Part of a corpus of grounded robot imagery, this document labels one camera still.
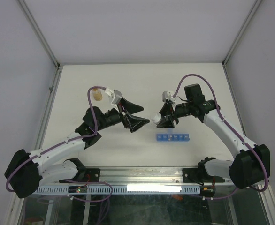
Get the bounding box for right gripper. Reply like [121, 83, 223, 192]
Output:
[156, 101, 193, 128]

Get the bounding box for blue weekly pill organizer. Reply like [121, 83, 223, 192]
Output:
[156, 130, 190, 142]

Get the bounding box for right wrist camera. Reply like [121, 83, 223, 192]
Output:
[162, 90, 176, 104]

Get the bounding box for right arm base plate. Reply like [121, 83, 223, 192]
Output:
[182, 157, 225, 186]

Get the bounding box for amber pill bottle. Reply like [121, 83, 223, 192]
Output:
[92, 89, 103, 101]

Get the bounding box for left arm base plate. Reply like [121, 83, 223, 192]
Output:
[59, 168, 100, 184]

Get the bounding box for white cap pill bottle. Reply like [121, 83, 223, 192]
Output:
[151, 112, 162, 125]

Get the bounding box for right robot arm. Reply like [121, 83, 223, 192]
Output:
[153, 84, 270, 189]

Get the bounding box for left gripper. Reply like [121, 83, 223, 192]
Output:
[95, 97, 150, 132]

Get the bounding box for white slotted cable duct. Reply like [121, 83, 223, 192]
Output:
[34, 184, 200, 195]

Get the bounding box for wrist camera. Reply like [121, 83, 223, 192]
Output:
[104, 87, 122, 111]
[162, 90, 176, 104]

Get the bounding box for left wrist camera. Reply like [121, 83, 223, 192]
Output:
[104, 87, 122, 111]

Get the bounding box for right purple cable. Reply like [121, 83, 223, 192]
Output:
[174, 74, 269, 201]

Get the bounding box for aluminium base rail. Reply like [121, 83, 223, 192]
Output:
[16, 165, 269, 186]

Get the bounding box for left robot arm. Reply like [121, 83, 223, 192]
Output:
[4, 97, 150, 199]

